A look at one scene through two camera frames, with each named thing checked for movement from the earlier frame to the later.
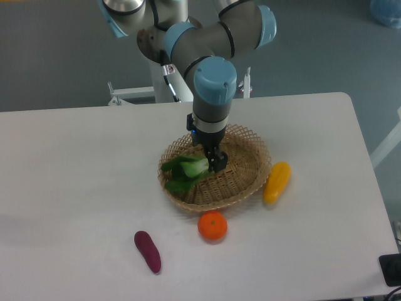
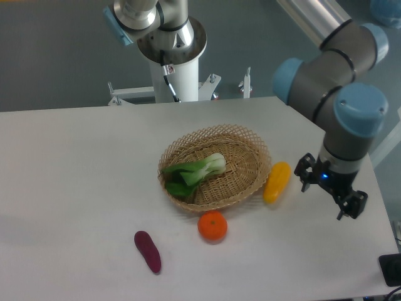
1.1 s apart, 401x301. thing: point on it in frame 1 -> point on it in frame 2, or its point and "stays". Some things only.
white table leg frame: x=388 y=145 stays
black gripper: x=211 y=142 -> x=350 y=202
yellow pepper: x=277 y=181 stays
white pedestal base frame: x=120 y=93 stays
